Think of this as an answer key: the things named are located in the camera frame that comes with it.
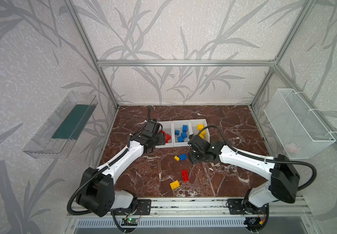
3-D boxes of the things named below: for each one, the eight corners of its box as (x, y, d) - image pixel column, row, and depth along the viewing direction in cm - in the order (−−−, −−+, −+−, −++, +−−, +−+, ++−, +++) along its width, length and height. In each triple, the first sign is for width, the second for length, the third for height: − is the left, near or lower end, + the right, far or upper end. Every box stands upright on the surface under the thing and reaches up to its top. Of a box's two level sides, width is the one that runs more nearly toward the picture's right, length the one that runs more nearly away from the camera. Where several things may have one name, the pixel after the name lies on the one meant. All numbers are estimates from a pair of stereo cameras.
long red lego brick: (183, 182, 84) (183, 181, 82) (180, 171, 88) (181, 170, 86) (189, 181, 84) (189, 180, 82) (186, 170, 88) (187, 168, 86)
